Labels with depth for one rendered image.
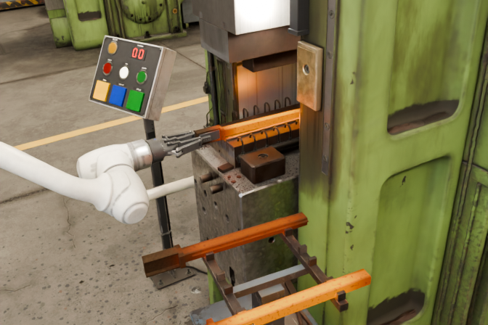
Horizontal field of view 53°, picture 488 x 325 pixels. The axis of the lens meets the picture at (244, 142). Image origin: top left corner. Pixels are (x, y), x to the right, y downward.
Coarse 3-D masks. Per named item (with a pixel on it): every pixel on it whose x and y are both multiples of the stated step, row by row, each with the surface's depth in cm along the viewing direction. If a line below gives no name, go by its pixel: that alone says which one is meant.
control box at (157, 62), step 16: (128, 48) 195; (144, 48) 190; (160, 48) 185; (112, 64) 199; (128, 64) 194; (144, 64) 189; (160, 64) 186; (96, 80) 203; (112, 80) 198; (128, 80) 193; (160, 80) 188; (128, 96) 192; (160, 96) 190; (128, 112) 192; (144, 112) 187; (160, 112) 193
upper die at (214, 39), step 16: (208, 32) 151; (224, 32) 141; (256, 32) 144; (272, 32) 146; (208, 48) 154; (224, 48) 143; (240, 48) 143; (256, 48) 146; (272, 48) 149; (288, 48) 151
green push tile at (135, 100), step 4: (132, 92) 190; (136, 92) 189; (140, 92) 188; (132, 96) 190; (136, 96) 189; (140, 96) 188; (144, 96) 188; (128, 100) 191; (132, 100) 190; (136, 100) 189; (140, 100) 188; (128, 104) 191; (132, 104) 190; (136, 104) 189; (140, 104) 187; (128, 108) 191; (132, 108) 189; (136, 108) 188; (140, 108) 188
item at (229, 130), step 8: (280, 112) 172; (288, 112) 171; (296, 112) 171; (248, 120) 166; (256, 120) 166; (264, 120) 166; (272, 120) 168; (280, 120) 169; (208, 128) 158; (216, 128) 158; (224, 128) 161; (232, 128) 161; (240, 128) 162; (248, 128) 164; (224, 136) 160
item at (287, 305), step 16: (320, 288) 105; (336, 288) 105; (352, 288) 107; (272, 304) 102; (288, 304) 102; (304, 304) 103; (208, 320) 98; (224, 320) 99; (240, 320) 98; (256, 320) 99; (272, 320) 101
